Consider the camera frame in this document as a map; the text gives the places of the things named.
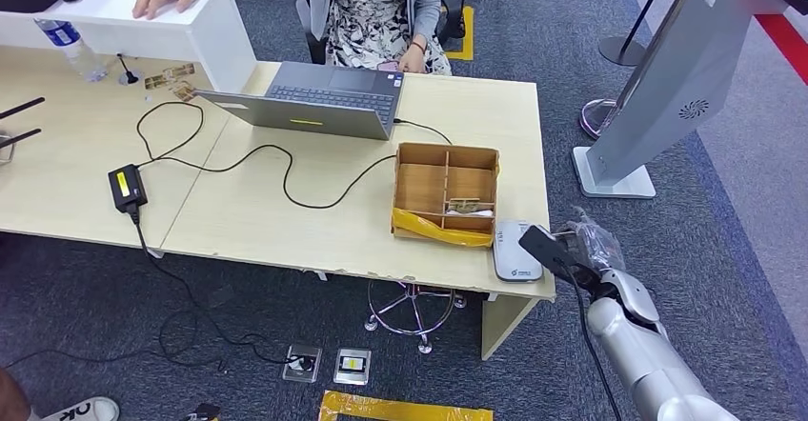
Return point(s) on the person's left hand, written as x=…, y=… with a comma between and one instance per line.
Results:
x=413, y=60

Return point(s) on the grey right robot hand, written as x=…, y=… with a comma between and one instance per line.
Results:
x=593, y=248

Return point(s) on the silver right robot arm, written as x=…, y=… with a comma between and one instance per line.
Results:
x=637, y=342

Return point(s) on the person's left forearm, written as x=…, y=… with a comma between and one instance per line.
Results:
x=424, y=8

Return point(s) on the person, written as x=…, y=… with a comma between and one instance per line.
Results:
x=372, y=14

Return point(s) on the grey card reader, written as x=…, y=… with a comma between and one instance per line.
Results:
x=516, y=254

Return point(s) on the clear plastic film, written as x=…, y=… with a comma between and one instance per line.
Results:
x=599, y=241

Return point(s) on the white desk shelf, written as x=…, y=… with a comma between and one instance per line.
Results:
x=189, y=33

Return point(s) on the yellow floor tape mark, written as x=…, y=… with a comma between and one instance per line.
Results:
x=468, y=33

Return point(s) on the clear water bottle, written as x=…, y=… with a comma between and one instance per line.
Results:
x=72, y=46

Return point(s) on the grey laptop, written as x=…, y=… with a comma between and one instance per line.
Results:
x=315, y=115

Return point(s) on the wooden divided box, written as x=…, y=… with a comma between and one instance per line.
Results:
x=420, y=188

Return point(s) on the black antenna rod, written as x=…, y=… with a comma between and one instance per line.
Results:
x=22, y=108
x=19, y=138

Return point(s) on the grey kiosk stand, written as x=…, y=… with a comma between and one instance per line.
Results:
x=669, y=77

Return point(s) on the chrome stool base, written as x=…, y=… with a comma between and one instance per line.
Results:
x=410, y=311

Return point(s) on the black power adapter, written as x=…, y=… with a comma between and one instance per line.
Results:
x=126, y=186

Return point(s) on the light wooden desk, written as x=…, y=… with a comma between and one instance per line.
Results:
x=252, y=222

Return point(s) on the floor socket box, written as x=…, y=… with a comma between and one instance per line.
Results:
x=352, y=366

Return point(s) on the red barrier strip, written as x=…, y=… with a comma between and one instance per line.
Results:
x=789, y=42

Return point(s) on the floor socket with plug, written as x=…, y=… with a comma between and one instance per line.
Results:
x=302, y=363

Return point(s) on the small black floor object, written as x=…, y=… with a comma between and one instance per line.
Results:
x=205, y=413

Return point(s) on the white sneaker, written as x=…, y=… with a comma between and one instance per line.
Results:
x=82, y=410

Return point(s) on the bystander's leg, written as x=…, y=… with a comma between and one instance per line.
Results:
x=11, y=399

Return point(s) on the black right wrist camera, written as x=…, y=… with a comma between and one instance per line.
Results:
x=544, y=246

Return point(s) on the black stanchion post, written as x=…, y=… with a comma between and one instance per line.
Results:
x=622, y=49

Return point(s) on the yellow floor tape frame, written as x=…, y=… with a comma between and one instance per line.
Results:
x=379, y=408

